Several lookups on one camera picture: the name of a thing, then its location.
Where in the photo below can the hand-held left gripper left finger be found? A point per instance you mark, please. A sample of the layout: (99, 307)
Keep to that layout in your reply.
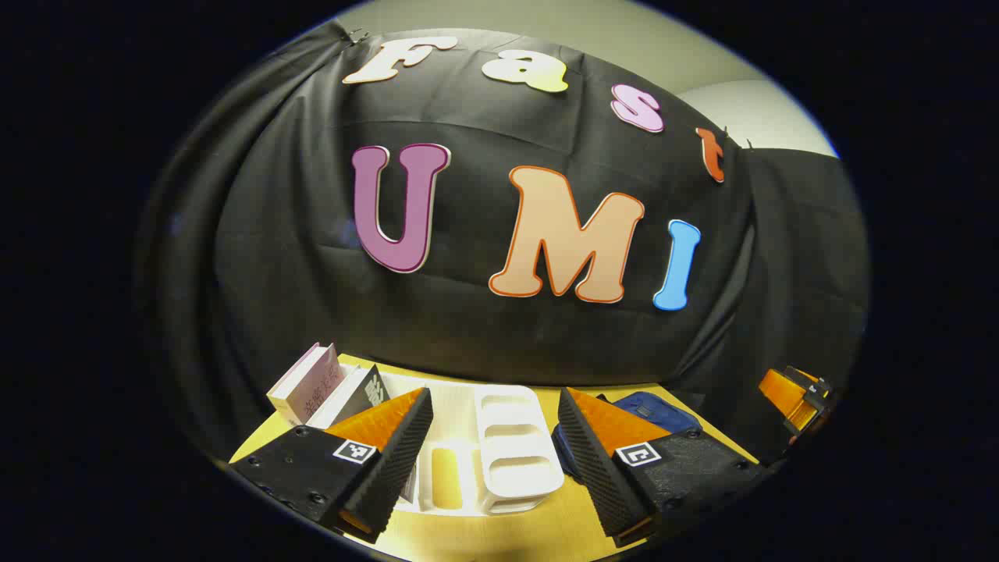
(394, 453)

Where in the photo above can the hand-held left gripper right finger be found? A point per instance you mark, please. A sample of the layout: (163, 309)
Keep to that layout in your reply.
(597, 468)

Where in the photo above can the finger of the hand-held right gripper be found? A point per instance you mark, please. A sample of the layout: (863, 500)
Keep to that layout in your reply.
(788, 394)

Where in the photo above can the black cover book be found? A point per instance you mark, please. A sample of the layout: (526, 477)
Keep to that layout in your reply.
(360, 394)

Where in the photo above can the blue schoolbag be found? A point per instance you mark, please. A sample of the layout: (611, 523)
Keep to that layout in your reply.
(655, 410)

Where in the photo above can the white bookshelf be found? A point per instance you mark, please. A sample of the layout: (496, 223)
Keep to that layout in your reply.
(511, 453)

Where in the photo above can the pink book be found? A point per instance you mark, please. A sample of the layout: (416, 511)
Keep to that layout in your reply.
(308, 386)

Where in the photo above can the black backdrop cloth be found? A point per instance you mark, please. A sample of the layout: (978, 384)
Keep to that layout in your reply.
(484, 336)

